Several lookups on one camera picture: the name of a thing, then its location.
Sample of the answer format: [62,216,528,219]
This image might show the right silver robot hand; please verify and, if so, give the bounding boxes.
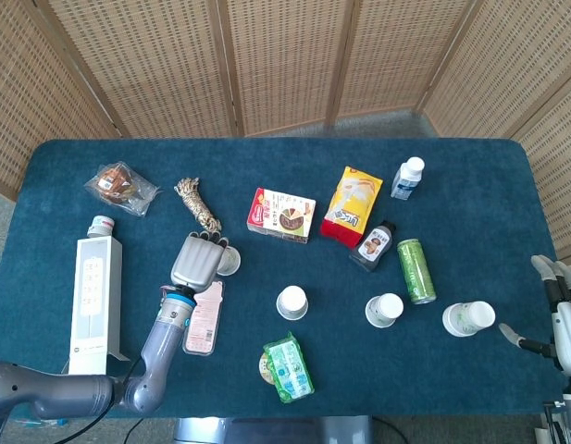
[498,253,571,376]

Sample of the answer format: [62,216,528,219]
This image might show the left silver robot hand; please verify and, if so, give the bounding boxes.
[169,230,230,293]

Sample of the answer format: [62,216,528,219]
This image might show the white floral paper cup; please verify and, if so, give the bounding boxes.
[365,292,405,329]
[217,246,242,278]
[441,300,497,338]
[276,285,309,321]

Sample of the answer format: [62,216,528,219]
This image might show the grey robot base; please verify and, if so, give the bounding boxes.
[172,414,374,444]

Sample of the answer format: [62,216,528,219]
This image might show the flat white blister pack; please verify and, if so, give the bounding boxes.
[182,279,226,356]

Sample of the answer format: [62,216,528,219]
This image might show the red and white cake box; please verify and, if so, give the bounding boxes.
[246,187,317,244]

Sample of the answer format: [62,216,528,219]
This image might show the white power strip box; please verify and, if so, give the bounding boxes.
[61,234,131,376]

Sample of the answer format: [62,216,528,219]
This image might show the bread in clear bag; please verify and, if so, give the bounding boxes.
[83,160,161,217]

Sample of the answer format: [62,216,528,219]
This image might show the round beige printed disc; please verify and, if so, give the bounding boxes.
[258,353,279,385]

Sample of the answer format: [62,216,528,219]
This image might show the green wrapped snack packet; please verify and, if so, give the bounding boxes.
[262,330,316,405]

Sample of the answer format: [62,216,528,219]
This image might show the yellow and red snack bag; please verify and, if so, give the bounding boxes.
[319,166,384,250]

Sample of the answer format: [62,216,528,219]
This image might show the green drink can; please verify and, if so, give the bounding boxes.
[396,238,438,305]

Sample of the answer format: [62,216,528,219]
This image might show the dark sauce squeeze bottle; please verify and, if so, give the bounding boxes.
[349,220,398,273]

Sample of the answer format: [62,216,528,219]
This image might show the blue table mat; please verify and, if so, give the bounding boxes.
[0,137,566,422]

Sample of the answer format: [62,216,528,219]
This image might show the blue item on floor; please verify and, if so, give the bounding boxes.
[11,417,68,427]

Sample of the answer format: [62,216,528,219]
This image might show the wicker folding screen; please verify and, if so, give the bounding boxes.
[0,0,571,297]

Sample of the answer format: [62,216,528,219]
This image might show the white blue-labelled plastic bottle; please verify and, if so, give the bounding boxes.
[390,156,426,201]

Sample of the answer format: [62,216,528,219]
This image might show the braided beige rope bundle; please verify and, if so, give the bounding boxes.
[174,177,223,234]

